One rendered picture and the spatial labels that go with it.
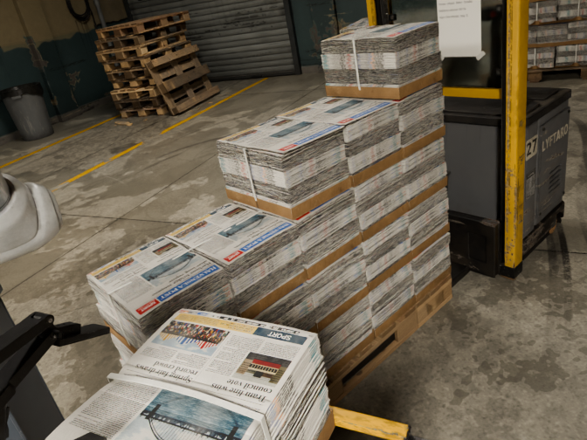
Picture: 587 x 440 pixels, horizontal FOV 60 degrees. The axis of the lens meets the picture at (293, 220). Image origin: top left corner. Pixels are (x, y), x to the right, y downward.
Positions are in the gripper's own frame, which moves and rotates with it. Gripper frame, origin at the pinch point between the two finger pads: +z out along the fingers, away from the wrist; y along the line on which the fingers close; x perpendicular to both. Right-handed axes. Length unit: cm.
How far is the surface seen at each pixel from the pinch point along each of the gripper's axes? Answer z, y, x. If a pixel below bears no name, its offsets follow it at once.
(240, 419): 14.7, 6.7, 11.8
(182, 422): 11.9, 8.1, 4.0
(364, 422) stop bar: 42.8, 15.8, 19.9
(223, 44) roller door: 689, -289, -491
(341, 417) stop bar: 42.7, 15.9, 15.6
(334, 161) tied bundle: 117, -37, -21
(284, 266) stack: 102, -1, -30
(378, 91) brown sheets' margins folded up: 143, -66, -15
